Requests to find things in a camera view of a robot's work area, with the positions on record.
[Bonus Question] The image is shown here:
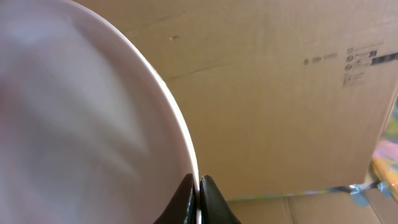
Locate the white plate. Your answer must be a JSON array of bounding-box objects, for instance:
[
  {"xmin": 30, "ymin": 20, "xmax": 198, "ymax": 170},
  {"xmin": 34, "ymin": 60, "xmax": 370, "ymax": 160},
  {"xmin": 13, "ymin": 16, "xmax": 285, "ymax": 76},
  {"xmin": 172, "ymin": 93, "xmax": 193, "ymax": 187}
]
[{"xmin": 1, "ymin": 1, "xmax": 198, "ymax": 224}]

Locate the brown cardboard box wall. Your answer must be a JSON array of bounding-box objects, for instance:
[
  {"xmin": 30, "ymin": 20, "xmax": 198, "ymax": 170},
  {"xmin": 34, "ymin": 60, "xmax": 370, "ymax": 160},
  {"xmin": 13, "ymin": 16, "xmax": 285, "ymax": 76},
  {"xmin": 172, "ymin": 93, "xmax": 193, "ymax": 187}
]
[{"xmin": 73, "ymin": 0, "xmax": 398, "ymax": 224}]

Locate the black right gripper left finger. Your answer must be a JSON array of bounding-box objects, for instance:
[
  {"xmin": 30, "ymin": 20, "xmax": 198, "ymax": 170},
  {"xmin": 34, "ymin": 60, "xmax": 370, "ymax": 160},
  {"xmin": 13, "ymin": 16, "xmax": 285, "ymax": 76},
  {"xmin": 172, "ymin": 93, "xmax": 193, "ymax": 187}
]
[{"xmin": 154, "ymin": 174, "xmax": 197, "ymax": 224}]

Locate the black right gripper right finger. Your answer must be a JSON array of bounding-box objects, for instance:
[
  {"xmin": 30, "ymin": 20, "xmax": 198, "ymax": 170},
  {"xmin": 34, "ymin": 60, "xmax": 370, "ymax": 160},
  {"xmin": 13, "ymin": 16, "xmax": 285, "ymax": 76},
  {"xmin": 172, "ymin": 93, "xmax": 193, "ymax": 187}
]
[{"xmin": 200, "ymin": 175, "xmax": 241, "ymax": 224}]

